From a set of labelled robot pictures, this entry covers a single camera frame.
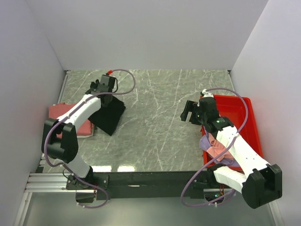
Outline black t-shirt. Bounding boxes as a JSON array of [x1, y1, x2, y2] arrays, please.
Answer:
[[88, 95, 126, 136]]

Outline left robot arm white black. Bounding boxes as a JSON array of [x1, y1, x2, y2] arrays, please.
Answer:
[[41, 73, 125, 189]]

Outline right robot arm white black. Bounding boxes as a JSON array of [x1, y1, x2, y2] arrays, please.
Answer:
[[180, 95, 283, 209]]

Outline lavender garment in bin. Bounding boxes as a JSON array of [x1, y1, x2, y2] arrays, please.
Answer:
[[199, 131, 242, 172]]

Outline red plastic bin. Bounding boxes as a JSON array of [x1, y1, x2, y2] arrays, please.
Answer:
[[214, 95, 264, 158]]

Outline pink garment in bin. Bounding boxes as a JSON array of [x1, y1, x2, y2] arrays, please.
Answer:
[[200, 130, 234, 165]]

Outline folded red t-shirt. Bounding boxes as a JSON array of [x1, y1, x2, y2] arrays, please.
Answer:
[[48, 103, 95, 138]]

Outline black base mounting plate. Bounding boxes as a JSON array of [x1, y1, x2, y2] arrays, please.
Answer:
[[65, 171, 236, 203]]

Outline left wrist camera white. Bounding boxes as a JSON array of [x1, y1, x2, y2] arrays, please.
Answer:
[[201, 89, 214, 98]]

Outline aluminium frame rail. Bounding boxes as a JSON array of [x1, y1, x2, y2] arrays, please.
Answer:
[[24, 173, 67, 193]]

